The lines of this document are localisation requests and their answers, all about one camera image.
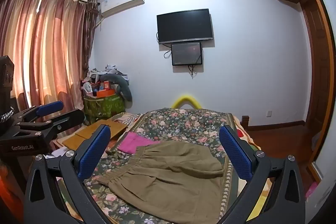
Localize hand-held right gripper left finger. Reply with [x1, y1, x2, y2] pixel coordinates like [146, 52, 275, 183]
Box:
[23, 124, 116, 224]

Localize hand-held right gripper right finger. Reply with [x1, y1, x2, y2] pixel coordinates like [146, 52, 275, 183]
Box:
[218, 124, 306, 224]

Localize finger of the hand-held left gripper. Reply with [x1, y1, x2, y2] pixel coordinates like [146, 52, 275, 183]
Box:
[13, 101, 64, 123]
[16, 109, 85, 137]

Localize olive green pants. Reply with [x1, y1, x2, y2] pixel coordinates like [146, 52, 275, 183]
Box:
[98, 141, 224, 224]

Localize red and yellow blanket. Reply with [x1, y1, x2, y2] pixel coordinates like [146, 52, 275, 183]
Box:
[231, 114, 262, 152]

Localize light wooden board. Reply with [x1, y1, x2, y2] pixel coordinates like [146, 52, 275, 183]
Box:
[63, 120, 128, 150]

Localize white crumpled paper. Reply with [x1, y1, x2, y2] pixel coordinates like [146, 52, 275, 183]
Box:
[52, 148, 69, 158]

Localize green patterned bag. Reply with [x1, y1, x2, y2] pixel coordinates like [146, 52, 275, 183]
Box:
[83, 94, 126, 125]

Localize pink folded cloth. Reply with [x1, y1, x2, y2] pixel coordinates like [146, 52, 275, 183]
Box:
[117, 132, 161, 155]

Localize orange box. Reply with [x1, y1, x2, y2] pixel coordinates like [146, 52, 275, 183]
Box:
[96, 90, 116, 99]

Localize pink curtain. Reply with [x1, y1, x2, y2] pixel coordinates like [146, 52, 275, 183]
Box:
[0, 0, 99, 120]

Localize dark floral blanket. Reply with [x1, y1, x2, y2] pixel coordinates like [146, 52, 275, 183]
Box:
[56, 108, 252, 224]

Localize pile of grey clothes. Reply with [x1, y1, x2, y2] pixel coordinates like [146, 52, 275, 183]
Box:
[83, 65, 133, 109]

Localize yellow foam tube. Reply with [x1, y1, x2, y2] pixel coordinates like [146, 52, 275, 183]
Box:
[171, 94, 201, 110]

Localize wooden door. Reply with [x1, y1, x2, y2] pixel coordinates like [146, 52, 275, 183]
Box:
[299, 0, 336, 184]

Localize white air conditioner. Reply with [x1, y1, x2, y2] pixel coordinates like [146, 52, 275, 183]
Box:
[98, 0, 145, 17]

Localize wooden bed post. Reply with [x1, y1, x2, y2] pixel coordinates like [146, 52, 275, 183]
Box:
[240, 115, 250, 133]

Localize small black wall monitor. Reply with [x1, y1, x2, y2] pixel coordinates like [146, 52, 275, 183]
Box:
[171, 42, 203, 66]

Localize black wall television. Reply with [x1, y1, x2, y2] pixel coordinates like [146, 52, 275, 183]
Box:
[157, 9, 214, 44]

